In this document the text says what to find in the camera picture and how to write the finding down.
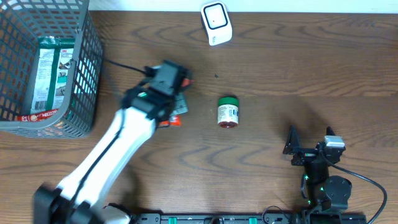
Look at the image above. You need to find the red snack bag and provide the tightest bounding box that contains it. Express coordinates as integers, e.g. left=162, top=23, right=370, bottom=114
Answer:
left=158, top=78, right=195, bottom=128

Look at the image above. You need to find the green lid jar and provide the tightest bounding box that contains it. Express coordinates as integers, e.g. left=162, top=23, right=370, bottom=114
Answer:
left=217, top=96, right=239, bottom=128

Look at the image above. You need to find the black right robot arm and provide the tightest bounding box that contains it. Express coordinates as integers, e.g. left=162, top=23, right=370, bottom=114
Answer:
left=283, top=125, right=352, bottom=212

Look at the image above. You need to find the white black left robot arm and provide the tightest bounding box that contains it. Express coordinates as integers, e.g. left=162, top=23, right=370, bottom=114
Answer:
left=33, top=60, right=193, bottom=223

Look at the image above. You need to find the white barcode scanner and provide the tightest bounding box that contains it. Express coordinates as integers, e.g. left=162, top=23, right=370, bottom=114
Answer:
left=200, top=1, right=233, bottom=46

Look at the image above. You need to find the green white 3M package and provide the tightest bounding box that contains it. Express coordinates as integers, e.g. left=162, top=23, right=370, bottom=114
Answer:
left=30, top=37, right=75, bottom=114

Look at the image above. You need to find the red flat packet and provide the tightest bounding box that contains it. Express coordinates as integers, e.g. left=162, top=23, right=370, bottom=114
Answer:
left=16, top=109, right=58, bottom=122

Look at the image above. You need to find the grey mesh basket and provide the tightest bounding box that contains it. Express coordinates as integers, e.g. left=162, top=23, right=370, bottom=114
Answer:
left=1, top=0, right=103, bottom=139

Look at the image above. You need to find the black mounting rail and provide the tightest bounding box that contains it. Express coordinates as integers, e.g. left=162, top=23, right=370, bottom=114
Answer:
left=102, top=203, right=368, bottom=224

